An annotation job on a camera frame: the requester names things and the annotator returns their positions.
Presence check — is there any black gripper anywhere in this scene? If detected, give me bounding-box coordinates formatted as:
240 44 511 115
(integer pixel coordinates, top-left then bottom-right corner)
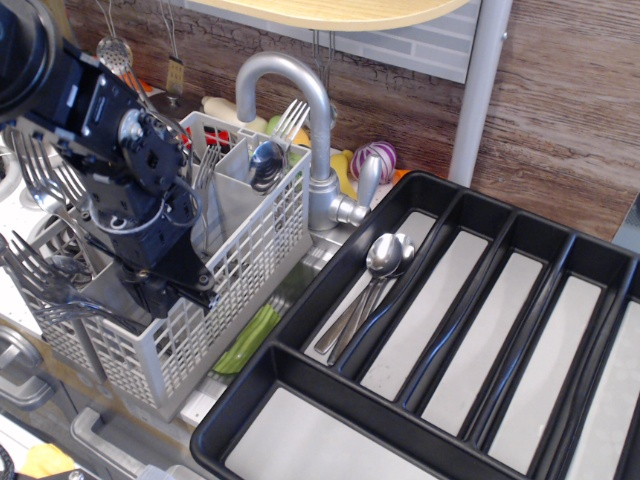
117 228 219 318

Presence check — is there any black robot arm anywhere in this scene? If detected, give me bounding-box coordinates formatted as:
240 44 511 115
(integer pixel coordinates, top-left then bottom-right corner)
1 1 218 318

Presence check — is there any grey plastic cutlery basket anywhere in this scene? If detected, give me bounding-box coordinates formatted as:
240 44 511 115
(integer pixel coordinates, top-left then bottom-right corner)
36 112 311 422

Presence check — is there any steel spoon in tray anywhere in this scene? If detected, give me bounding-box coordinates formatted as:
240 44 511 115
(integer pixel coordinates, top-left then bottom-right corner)
327 233 415 366
314 233 402 354

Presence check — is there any black cutlery tray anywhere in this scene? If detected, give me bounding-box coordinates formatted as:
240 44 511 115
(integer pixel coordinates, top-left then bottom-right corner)
191 172 639 479

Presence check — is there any green toy vegetable in sink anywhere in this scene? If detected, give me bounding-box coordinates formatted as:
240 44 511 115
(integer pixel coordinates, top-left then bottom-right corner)
213 304 281 375

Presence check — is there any steel forks front left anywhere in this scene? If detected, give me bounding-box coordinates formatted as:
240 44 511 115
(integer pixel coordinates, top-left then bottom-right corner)
1 232 145 335

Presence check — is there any steel fork in middle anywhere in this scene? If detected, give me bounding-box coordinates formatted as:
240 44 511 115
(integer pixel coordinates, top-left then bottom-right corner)
192 144 222 248

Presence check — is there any large steel fork left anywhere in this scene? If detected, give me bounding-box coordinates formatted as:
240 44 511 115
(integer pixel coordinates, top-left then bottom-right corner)
8 128 104 274

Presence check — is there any steel fork back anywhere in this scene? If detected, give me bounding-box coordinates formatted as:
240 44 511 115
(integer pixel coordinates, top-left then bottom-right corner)
120 70 192 145

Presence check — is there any silver sink faucet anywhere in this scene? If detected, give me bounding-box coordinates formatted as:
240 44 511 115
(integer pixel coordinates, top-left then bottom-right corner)
236 52 382 231

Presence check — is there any white toy vegetable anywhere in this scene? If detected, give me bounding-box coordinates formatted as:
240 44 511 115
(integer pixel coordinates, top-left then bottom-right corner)
201 96 268 133

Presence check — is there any tall steel fork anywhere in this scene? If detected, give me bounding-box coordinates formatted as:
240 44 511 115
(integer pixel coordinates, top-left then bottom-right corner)
271 100 310 152

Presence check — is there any hanging small spatula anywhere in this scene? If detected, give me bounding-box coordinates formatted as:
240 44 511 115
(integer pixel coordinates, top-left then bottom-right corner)
159 0 184 102

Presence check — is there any yellow toy banana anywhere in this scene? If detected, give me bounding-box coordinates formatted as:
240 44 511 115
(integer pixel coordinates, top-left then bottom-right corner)
330 150 357 200

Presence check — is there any hanging skimmer ladle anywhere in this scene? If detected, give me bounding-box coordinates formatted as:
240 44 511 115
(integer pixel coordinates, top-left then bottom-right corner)
96 1 133 76

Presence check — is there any purple toy onion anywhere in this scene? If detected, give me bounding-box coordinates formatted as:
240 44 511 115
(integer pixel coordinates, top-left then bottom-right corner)
349 141 399 185

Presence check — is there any grey metal post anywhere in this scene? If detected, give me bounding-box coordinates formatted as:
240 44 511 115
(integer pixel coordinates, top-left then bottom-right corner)
448 0 513 187

